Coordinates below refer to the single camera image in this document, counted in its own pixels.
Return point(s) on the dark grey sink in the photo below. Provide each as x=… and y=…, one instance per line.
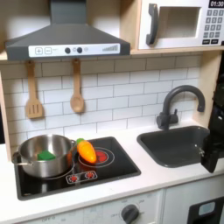
x=172, y=148

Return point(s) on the dark grey tap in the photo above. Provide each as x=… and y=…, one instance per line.
x=166, y=116

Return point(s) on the black stove top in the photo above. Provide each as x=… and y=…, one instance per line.
x=116, y=166

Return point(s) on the grey oven knob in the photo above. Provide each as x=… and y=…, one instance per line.
x=129, y=213

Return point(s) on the light wooden shelf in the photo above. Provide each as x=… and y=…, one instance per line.
x=175, y=51

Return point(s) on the white toy microwave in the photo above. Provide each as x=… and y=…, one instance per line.
x=180, y=42

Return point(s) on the orange toy carrot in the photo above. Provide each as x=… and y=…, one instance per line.
x=87, y=151

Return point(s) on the white oven control panel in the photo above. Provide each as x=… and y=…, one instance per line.
x=99, y=211

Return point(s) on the wooden spoon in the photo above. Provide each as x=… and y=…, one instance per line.
x=77, y=103

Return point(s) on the steel pot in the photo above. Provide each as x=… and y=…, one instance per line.
x=49, y=168

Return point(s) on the green block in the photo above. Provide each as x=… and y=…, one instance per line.
x=45, y=156

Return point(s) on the slotted wooden spatula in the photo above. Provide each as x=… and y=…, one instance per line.
x=33, y=108

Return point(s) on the grey range hood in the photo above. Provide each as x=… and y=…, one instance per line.
x=67, y=36

